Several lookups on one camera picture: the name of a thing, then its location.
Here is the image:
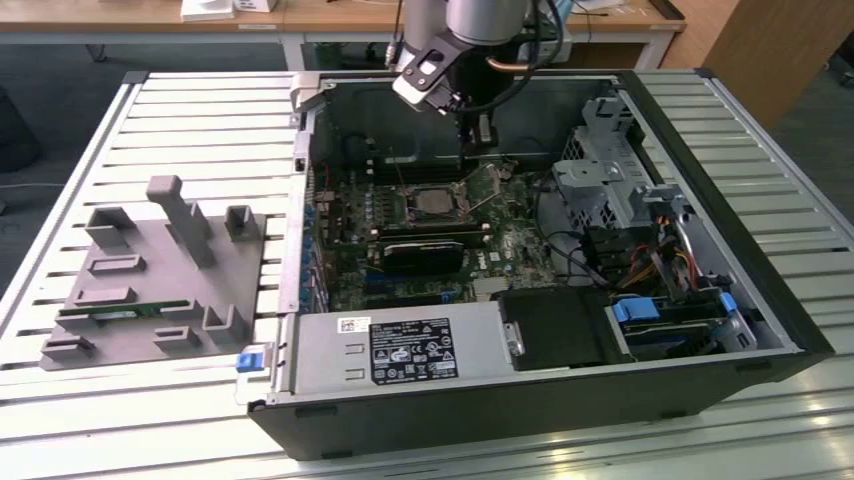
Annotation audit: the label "metal socket cover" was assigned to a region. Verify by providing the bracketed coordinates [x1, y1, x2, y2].
[453, 162, 502, 216]

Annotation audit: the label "silver square CPU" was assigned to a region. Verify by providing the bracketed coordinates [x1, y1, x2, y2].
[407, 190, 457, 212]

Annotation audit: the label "CPU socket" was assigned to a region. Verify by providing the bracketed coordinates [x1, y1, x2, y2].
[398, 184, 470, 224]

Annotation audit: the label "silver metal drive cage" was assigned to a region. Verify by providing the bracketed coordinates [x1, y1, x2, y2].
[547, 95, 693, 236]

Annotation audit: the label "green motherboard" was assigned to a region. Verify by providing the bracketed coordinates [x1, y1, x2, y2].
[303, 149, 579, 314]

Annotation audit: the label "black graphics card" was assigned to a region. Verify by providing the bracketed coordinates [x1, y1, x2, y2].
[367, 222, 490, 279]

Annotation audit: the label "silver chipset heatsink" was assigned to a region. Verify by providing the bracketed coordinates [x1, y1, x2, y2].
[471, 277, 509, 302]

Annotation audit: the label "white cardboard box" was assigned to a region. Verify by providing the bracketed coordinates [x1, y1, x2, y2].
[179, 0, 239, 22]

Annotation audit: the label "wooden cabinet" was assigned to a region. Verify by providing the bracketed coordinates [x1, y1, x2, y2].
[657, 0, 854, 132]

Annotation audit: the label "black plastic air shroud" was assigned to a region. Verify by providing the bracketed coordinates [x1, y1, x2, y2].
[494, 285, 637, 372]

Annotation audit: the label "blue disk carrier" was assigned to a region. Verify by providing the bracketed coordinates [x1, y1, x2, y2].
[610, 297, 716, 362]

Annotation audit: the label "wooden desk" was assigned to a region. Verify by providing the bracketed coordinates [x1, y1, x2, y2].
[0, 0, 689, 71]

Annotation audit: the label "silver power supply unit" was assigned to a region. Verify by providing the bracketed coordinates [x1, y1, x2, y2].
[291, 309, 513, 400]

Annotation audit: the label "grey parts rack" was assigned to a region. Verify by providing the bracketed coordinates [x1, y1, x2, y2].
[38, 174, 270, 374]

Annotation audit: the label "green RAM stick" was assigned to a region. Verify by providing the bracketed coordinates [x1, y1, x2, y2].
[58, 298, 195, 321]

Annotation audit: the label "black PC case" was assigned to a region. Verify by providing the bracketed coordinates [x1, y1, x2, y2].
[246, 68, 840, 462]

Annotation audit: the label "copper coloured cable sleeve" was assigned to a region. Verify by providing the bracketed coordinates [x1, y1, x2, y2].
[485, 55, 530, 77]

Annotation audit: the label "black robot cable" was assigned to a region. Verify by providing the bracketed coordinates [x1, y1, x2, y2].
[463, 0, 575, 114]

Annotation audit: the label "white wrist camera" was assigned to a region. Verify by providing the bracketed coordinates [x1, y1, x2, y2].
[391, 33, 469, 115]

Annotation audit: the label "yellow red power wires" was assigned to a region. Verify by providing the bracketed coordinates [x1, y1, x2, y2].
[617, 212, 706, 301]

